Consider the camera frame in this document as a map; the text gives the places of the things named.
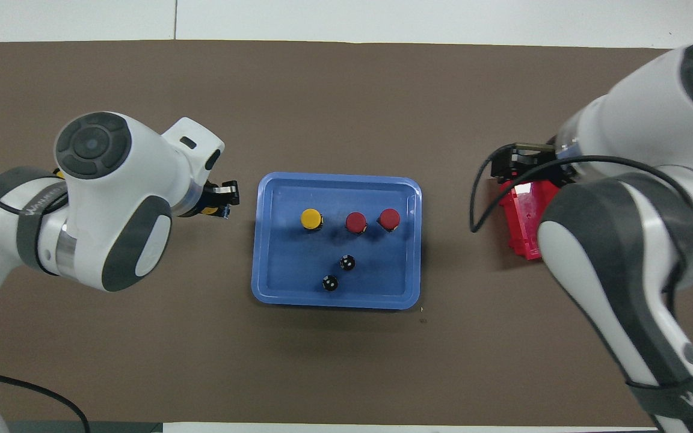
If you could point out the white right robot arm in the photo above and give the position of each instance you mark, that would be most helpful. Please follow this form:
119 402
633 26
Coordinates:
623 228

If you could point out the red push button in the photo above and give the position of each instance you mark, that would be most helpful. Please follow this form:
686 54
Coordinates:
356 222
390 218

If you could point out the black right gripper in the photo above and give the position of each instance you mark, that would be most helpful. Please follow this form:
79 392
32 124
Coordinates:
539 162

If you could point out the black round knob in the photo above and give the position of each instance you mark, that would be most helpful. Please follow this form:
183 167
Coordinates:
347 263
329 282

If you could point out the brown table mat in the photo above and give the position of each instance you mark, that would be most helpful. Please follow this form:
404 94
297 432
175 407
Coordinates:
352 373

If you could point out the blue plastic tray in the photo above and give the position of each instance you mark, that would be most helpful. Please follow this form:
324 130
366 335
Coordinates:
286 270

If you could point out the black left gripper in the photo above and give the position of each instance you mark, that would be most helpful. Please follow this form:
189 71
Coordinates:
209 195

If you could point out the yellow push button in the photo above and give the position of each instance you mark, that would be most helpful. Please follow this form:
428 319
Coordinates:
310 218
208 210

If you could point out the red plastic bin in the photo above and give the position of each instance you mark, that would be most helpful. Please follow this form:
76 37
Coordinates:
524 228

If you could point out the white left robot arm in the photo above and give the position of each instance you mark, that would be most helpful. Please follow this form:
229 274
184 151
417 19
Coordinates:
112 198

